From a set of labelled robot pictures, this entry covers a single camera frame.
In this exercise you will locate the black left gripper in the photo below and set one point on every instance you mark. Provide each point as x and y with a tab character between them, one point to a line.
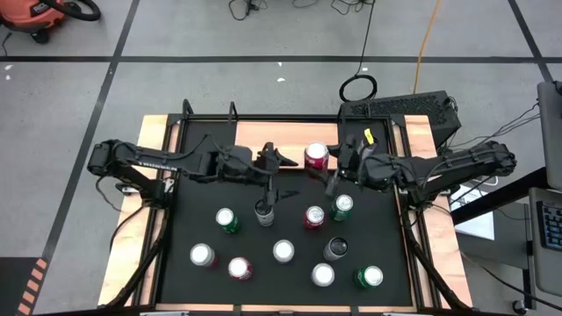
239	164

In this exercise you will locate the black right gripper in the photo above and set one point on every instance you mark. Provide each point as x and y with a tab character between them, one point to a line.
373	171

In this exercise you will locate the green Sprite can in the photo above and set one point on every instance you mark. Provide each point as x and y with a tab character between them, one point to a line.
343	203
225	216
372	275

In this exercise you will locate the red Coca-Cola Star Wars can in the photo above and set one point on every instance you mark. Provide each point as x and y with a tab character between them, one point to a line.
314	215

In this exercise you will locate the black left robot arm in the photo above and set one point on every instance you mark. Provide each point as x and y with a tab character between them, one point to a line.
140	157

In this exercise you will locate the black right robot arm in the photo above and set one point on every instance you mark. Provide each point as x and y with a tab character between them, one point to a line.
461	160

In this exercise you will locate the wooden shelf with black legs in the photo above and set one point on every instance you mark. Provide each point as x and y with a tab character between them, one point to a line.
290	136

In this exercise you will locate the silver Celsius Peach Vibe can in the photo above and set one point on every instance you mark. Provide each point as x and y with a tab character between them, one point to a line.
264	217

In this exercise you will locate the yellow tag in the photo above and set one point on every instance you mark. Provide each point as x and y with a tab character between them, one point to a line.
369	137

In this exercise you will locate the pink and silver can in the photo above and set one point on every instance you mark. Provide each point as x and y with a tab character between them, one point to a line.
202	254
283	251
322	275

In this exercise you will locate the black perforated computer case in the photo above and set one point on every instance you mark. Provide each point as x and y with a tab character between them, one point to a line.
395	105

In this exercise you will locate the black table mat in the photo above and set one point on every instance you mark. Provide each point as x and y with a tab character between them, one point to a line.
272	285

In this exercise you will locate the white paper sheet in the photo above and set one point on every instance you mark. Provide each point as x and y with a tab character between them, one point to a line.
476	224

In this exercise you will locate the black bar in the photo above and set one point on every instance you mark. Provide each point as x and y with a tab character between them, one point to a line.
496	199

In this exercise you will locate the grey monitor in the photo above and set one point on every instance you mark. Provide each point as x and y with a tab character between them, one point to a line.
551	131

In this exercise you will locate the grey keyboard console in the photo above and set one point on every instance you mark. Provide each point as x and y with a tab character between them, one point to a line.
538	263

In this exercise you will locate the black caster wheel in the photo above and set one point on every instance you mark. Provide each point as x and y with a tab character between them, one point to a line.
519	306

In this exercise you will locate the black mat with orange stripes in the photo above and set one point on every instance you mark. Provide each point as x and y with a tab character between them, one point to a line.
13	289

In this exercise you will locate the orange shop vacuum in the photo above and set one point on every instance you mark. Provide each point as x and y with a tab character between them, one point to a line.
26	13

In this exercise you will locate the silver metal bracket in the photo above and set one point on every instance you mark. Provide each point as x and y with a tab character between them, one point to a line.
408	314
164	313

